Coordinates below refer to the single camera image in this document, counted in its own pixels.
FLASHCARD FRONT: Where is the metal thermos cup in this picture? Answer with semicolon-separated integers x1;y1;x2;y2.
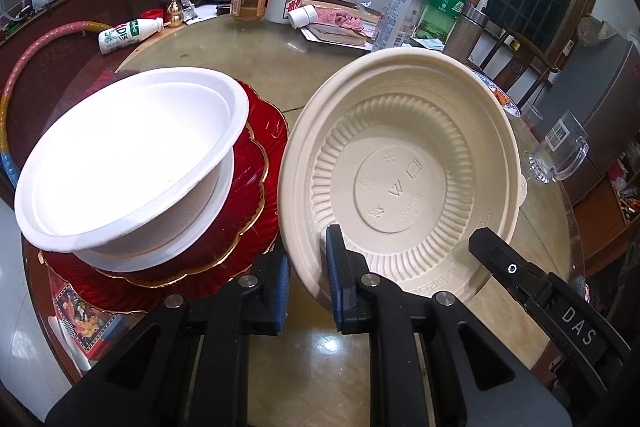
442;4;488;58

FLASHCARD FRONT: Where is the small red glass plate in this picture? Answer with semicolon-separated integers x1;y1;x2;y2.
95;97;271;289

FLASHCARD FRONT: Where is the white paper bowl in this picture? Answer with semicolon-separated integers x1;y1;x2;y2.
75;152;236;273
14;68;250;253

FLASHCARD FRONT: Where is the white yogurt drink bottle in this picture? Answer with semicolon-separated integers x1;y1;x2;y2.
98;18;165;55

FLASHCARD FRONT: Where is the brown jar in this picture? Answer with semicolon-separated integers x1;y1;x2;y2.
230;0;270;22

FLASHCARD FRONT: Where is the clear plastic water bottle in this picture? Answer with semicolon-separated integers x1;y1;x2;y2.
372;0;418;52

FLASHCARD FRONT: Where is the pink cloth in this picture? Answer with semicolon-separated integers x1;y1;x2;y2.
310;5;366;32

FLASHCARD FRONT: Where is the crumpled cloth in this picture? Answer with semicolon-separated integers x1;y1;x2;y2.
577;17;618;45

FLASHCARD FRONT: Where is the wooden chair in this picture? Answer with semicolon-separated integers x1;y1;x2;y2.
480;27;561;95

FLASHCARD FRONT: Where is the colourful printed box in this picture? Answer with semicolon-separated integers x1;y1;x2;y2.
47;272;146;373

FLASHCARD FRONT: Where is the green soda bottle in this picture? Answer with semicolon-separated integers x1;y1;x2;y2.
417;0;468;40

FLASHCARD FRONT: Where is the small gold ornament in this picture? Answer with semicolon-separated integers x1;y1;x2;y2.
165;0;187;28

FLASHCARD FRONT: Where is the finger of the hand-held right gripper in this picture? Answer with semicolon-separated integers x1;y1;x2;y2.
469;228;552;309

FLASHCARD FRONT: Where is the cream plastic bowl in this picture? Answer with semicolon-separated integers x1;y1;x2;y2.
277;47;528;314

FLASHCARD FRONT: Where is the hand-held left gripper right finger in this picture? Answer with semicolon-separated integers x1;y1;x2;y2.
326;224;573;427

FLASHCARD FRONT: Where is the small white cup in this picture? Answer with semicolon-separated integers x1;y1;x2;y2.
287;4;318;29

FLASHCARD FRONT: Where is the glass mug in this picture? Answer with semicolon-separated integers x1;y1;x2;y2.
527;109;591;182

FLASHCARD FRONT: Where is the white paper sheet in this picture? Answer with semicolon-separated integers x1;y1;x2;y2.
182;0;221;25

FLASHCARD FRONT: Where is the pink hula hoop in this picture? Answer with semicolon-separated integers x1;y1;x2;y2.
0;21;113;188

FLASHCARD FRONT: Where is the grey refrigerator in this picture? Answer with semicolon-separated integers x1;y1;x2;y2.
542;24;640;208

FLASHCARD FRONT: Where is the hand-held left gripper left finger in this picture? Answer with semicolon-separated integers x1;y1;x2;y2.
45;251;292;427

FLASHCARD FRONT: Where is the large red glass plate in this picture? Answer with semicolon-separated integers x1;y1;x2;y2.
39;79;291;314

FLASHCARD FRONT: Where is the dark wooden sideboard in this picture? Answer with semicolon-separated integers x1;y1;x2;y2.
0;0;173;208

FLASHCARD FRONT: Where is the blue patterned bowl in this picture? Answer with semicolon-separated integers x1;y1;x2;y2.
472;72;523;118

